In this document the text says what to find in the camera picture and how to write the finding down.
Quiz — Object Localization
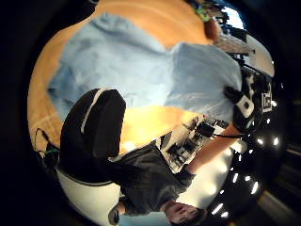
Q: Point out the black cable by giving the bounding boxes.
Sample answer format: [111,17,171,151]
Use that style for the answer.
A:
[200,122,248,139]

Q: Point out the white marker cube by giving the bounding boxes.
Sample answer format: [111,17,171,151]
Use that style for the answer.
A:
[260,82,274,114]

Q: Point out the the person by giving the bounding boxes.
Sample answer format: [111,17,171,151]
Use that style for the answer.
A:
[107,140,209,226]

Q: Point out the white black printed marker block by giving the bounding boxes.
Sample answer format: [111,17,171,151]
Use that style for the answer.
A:
[159,114,230,174]

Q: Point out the light blue cloth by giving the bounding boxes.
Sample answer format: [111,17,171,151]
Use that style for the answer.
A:
[47,12,244,124]

